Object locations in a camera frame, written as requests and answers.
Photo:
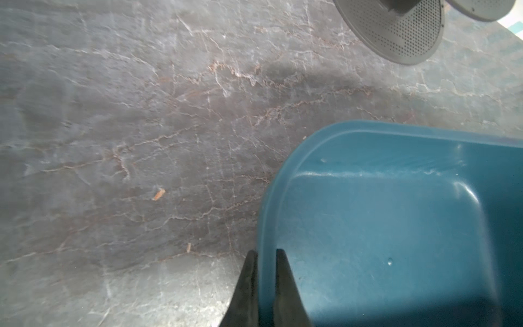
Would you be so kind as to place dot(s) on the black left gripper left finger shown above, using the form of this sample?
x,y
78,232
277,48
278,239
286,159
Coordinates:
x,y
243,307

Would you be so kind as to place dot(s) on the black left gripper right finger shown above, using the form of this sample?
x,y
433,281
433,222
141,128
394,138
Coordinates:
x,y
288,309

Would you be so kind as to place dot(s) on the grey perforated filament spool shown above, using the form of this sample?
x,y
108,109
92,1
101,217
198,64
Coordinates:
x,y
409,32

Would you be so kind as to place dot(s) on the teal plastic storage box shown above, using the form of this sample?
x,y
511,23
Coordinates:
x,y
397,225

